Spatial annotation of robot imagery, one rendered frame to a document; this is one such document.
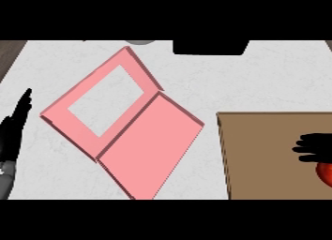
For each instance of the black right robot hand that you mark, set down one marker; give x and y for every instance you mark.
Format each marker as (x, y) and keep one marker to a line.
(321, 146)

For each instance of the black appliance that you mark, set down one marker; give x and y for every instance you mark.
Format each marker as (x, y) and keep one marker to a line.
(210, 47)

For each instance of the grey round object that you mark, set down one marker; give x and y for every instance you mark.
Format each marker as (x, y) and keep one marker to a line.
(141, 42)

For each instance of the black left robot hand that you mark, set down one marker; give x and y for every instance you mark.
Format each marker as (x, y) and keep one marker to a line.
(12, 131)

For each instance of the pink tray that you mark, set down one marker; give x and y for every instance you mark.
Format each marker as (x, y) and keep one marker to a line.
(145, 143)

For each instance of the brown cardboard box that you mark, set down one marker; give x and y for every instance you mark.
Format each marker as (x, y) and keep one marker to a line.
(284, 156)

